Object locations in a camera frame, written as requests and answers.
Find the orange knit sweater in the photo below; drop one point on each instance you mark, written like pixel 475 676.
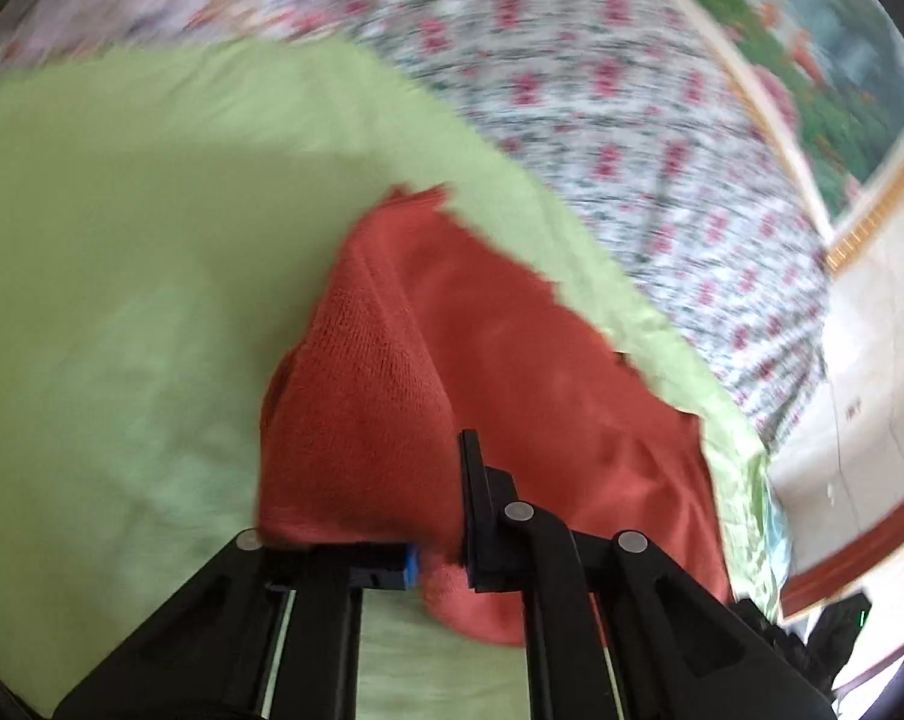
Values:
pixel 497 360

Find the light green bed sheet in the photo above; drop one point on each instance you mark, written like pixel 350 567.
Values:
pixel 137 277

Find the pink floral quilt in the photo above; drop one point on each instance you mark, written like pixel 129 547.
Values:
pixel 609 127

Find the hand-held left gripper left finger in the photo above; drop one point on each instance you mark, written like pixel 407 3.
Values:
pixel 324 615

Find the framed landscape painting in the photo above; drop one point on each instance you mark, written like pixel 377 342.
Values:
pixel 834 52

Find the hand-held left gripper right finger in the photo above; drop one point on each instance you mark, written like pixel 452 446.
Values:
pixel 572 615

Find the brown wooden rail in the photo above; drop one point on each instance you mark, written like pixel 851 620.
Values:
pixel 864 562

